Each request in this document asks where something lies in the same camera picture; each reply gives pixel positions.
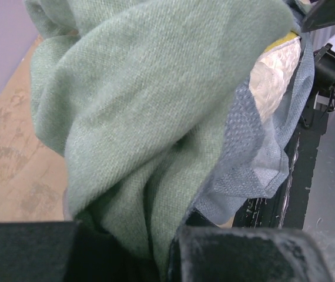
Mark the white quilted pillow yellow stripe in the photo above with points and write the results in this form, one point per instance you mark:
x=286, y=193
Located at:
x=272, y=73

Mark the patchwork green beige pillowcase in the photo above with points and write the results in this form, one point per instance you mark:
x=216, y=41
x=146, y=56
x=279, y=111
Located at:
x=149, y=104

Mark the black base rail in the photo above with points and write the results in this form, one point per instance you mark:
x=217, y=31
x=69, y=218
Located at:
x=287, y=209

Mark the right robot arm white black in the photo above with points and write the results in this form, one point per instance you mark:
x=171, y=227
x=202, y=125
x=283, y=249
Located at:
x=322, y=15

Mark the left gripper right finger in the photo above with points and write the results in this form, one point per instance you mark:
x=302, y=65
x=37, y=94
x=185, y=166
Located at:
x=202, y=251

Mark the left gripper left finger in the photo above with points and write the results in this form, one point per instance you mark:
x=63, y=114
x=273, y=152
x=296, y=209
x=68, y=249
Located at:
x=66, y=251

